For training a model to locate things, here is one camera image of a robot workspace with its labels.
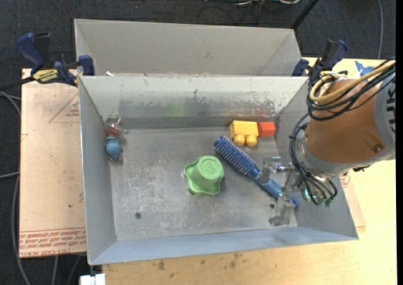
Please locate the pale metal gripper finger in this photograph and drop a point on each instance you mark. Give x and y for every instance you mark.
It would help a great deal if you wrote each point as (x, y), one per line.
(283, 211)
(270, 167)

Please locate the blue hairbrush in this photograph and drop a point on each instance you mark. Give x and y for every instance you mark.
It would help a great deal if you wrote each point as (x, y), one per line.
(236, 154)

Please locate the orange-red small block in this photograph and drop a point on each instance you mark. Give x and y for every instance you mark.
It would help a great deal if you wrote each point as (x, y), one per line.
(267, 129)

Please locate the yellow toy building block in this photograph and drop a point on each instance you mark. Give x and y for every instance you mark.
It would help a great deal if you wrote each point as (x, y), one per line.
(243, 131)

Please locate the green plastic cup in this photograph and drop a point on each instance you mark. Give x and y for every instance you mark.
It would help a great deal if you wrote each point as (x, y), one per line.
(204, 174)

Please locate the grey metal bin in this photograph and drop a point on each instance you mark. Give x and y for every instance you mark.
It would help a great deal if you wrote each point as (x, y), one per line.
(176, 208)

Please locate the blue toy animal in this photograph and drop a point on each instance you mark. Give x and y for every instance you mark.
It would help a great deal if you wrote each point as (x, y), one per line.
(113, 149)

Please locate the red round spinning top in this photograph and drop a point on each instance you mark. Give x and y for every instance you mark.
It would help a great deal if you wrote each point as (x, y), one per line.
(114, 128)

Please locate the brown cardboard board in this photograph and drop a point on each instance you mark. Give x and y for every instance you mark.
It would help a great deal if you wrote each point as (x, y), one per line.
(50, 164)

